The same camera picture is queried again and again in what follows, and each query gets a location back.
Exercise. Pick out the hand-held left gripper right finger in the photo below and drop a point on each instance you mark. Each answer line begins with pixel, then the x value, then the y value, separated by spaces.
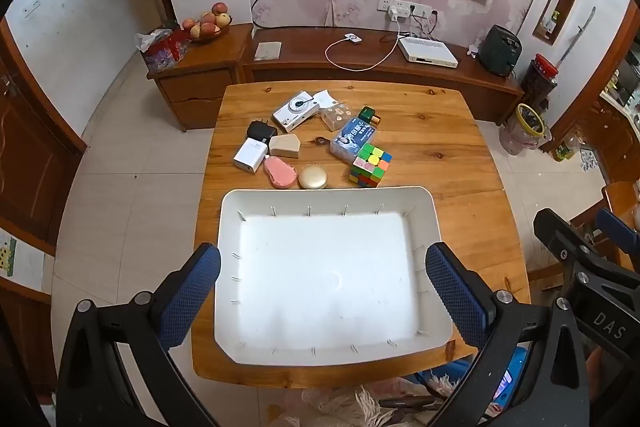
pixel 457 292

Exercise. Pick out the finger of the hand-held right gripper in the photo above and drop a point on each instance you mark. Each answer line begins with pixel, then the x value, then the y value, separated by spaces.
pixel 560 232
pixel 617 229

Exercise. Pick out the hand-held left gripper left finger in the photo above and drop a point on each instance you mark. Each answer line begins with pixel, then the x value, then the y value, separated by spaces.
pixel 192 292

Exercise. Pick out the white plastic tray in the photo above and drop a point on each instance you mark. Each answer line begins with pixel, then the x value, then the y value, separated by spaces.
pixel 325 282

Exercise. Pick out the black plug charger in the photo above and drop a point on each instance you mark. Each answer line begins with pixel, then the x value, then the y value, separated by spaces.
pixel 261 131

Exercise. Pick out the green bottle with gold cap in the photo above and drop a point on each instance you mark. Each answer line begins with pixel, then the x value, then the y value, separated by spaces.
pixel 367 114

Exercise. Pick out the wooden chair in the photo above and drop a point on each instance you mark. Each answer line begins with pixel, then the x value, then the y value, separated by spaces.
pixel 620 194

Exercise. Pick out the plastic bottle with green label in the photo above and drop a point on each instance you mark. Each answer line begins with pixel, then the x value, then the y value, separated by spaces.
pixel 565 151

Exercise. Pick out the blue plastic stool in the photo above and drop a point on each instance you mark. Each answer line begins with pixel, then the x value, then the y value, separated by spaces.
pixel 450 377

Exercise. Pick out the clear jar with yellow rim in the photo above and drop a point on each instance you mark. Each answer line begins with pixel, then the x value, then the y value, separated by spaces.
pixel 522 132

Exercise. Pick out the wooden table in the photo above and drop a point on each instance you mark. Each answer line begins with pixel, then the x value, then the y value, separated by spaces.
pixel 450 157

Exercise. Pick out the white power adapter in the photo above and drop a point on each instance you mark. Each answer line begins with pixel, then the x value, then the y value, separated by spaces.
pixel 250 155

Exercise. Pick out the pink pear-shaped case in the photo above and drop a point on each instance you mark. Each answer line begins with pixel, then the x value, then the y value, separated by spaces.
pixel 280 172

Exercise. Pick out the dark jar with red lid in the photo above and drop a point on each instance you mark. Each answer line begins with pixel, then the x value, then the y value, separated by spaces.
pixel 539 82

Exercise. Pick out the colourful puzzle cube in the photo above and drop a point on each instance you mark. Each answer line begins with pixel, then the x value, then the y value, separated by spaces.
pixel 371 167

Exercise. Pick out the cream fringed mop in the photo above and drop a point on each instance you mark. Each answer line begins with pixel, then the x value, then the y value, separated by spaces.
pixel 345 407

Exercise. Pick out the gold round compact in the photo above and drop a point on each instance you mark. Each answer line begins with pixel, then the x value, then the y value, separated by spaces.
pixel 313 177

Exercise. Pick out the beige faceted box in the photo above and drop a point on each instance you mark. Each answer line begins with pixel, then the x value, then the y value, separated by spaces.
pixel 285 146

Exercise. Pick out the blue clear plastic box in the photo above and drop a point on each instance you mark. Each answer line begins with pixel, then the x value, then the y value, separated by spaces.
pixel 352 138

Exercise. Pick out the black speaker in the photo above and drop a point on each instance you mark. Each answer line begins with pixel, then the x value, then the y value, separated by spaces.
pixel 500 52

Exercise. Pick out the wooden side cabinet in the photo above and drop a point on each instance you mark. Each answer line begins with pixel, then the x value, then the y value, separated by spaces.
pixel 200 87

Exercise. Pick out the wooden door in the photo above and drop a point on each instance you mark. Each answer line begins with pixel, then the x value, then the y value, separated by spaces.
pixel 30 147

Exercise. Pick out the white set-top box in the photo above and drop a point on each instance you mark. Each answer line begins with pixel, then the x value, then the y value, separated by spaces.
pixel 427 52

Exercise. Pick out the white round plastic piece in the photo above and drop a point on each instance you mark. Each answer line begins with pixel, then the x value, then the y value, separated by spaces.
pixel 325 98

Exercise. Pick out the red tissue packet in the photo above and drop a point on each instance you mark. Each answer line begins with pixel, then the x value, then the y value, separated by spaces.
pixel 165 49

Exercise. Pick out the grey booklet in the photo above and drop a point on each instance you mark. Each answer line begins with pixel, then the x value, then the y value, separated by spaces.
pixel 267 51

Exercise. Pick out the long wooden television cabinet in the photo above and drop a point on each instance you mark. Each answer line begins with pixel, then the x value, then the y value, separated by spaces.
pixel 310 57

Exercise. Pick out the bowl of fruit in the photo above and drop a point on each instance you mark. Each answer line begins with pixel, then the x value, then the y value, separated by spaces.
pixel 207 27

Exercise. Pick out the white charging pad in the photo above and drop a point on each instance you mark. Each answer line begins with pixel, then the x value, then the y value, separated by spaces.
pixel 353 39

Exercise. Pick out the wall chart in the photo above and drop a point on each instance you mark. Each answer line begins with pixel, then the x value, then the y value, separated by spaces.
pixel 20 259

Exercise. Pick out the white compact camera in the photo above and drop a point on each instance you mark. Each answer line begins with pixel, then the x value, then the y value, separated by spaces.
pixel 295 112

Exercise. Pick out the white wall socket strip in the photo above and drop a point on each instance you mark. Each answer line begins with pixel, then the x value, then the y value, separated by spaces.
pixel 405 4

